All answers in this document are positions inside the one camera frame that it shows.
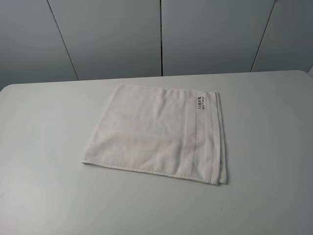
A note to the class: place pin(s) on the white towel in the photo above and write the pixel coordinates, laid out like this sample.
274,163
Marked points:
169,132

